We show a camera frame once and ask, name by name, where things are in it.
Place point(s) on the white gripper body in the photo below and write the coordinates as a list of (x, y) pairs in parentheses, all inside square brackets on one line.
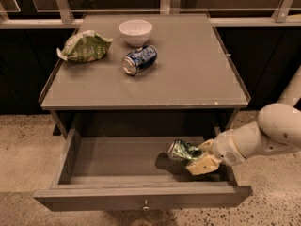
[(226, 149)]

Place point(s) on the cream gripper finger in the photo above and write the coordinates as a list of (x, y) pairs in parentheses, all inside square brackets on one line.
[(207, 145), (206, 163)]

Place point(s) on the crushed green can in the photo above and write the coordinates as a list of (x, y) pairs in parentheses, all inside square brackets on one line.
[(183, 152)]

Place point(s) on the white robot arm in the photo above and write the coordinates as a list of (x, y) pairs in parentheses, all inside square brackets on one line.
[(277, 130)]

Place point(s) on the metal drawer knob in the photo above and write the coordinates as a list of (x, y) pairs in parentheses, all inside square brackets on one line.
[(145, 206)]

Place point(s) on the blue soda can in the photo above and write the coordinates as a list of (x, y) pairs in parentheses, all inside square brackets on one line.
[(139, 60)]

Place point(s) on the open grey top drawer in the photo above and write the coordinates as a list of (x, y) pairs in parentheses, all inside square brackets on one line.
[(119, 173)]

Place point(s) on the grey cabinet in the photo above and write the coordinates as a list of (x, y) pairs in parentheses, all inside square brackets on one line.
[(191, 71)]

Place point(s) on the white ceramic bowl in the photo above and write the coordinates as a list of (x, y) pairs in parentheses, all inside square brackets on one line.
[(135, 32)]

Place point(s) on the green chip bag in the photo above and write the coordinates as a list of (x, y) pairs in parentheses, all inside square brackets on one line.
[(85, 47)]

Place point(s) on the metal window frame rail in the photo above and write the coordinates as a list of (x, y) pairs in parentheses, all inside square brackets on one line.
[(32, 14)]

